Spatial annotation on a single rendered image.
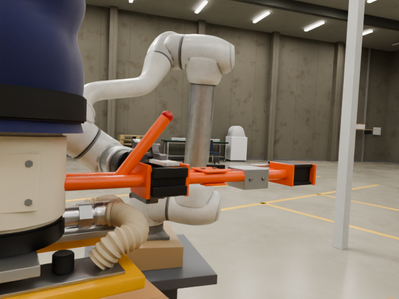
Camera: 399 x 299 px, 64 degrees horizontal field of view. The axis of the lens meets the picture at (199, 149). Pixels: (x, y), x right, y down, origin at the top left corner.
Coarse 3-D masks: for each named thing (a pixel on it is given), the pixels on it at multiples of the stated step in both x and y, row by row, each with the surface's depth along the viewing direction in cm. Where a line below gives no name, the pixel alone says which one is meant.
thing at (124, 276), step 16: (64, 256) 42; (48, 272) 42; (64, 272) 42; (80, 272) 43; (96, 272) 43; (112, 272) 43; (128, 272) 45; (0, 288) 38; (16, 288) 38; (32, 288) 38; (48, 288) 39; (64, 288) 39; (80, 288) 40; (96, 288) 41; (112, 288) 42; (128, 288) 43
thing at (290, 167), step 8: (280, 168) 75; (288, 168) 73; (296, 168) 75; (304, 168) 76; (312, 168) 77; (288, 176) 73; (296, 176) 75; (304, 176) 76; (312, 176) 77; (280, 184) 76; (288, 184) 73; (296, 184) 74; (304, 184) 76; (312, 184) 77
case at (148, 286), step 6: (150, 282) 75; (144, 288) 72; (150, 288) 72; (156, 288) 72; (120, 294) 69; (126, 294) 69; (132, 294) 69; (138, 294) 69; (144, 294) 69; (150, 294) 69; (156, 294) 69; (162, 294) 69
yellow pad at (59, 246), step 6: (66, 228) 61; (78, 240) 57; (84, 240) 58; (90, 240) 59; (96, 240) 59; (48, 246) 55; (54, 246) 55; (60, 246) 56; (66, 246) 56; (72, 246) 57; (78, 246) 58; (84, 246) 58; (42, 252) 55
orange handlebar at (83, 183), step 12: (192, 168) 66; (204, 168) 64; (216, 168) 66; (72, 180) 49; (84, 180) 50; (96, 180) 51; (108, 180) 52; (120, 180) 53; (132, 180) 54; (192, 180) 60; (204, 180) 62; (216, 180) 63; (228, 180) 65; (240, 180) 67
